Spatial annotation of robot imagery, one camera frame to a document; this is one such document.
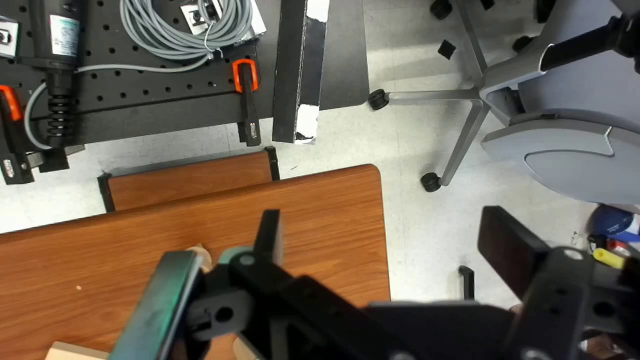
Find black flat panel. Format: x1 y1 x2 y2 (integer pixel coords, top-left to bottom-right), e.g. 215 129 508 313
270 0 332 147

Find grey office chair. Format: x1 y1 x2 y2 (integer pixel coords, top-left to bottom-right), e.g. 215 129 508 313
365 0 640 208

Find blue plastic object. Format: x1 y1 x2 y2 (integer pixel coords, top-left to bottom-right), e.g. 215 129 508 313
588 203 640 242

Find black perforated base board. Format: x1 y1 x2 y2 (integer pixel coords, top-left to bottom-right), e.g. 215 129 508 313
0 0 281 147

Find yellow marker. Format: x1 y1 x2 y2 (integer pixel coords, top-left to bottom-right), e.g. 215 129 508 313
589 246 628 271

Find wooden lower table shelf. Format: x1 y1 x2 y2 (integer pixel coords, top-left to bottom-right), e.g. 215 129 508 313
98 147 281 215

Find light wooden goblet cup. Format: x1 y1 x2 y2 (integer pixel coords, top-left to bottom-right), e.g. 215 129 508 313
185 242 215 275

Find black corrugated cable conduit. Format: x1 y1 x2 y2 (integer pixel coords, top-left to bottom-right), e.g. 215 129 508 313
27 0 87 174

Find orange and black clamp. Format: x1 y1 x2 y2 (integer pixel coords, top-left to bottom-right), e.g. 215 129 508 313
0 83 35 187
227 58 263 149

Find grey metal mount plate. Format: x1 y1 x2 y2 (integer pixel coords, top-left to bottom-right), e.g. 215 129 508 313
108 248 206 360

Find coiled grey cable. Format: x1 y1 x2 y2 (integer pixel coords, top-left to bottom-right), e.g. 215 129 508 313
22 0 257 152

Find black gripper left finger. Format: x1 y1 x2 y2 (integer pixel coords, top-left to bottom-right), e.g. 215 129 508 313
227 208 402 360

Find small black bracket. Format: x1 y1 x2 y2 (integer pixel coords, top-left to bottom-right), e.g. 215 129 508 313
458 264 476 302

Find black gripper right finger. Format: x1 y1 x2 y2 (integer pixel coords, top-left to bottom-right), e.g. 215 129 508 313
476 204 640 360

